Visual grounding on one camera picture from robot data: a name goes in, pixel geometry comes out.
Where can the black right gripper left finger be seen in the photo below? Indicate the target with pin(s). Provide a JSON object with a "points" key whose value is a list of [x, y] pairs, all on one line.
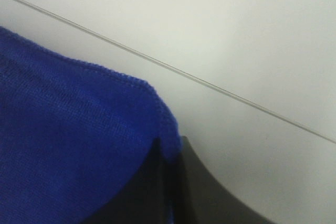
{"points": [[146, 198]]}

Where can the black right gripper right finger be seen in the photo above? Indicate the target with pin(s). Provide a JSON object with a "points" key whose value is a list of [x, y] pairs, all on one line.
{"points": [[197, 197]]}

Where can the blue microfibre towel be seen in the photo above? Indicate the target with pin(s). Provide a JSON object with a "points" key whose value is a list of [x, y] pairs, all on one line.
{"points": [[72, 133]]}

